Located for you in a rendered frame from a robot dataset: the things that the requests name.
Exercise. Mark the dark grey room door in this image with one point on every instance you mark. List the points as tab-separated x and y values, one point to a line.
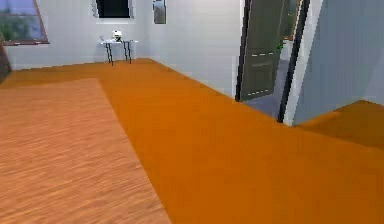
261	53

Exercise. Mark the brown framed window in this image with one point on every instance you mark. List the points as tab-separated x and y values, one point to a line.
18	21

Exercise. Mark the grey framed wall picture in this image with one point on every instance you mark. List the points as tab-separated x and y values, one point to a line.
159	11

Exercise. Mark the white table with black legs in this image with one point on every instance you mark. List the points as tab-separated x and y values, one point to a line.
118	46

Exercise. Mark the dark brown furniture piece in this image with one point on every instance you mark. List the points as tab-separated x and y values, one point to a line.
4	63

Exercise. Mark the small white object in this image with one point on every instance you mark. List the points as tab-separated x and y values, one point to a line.
117	35

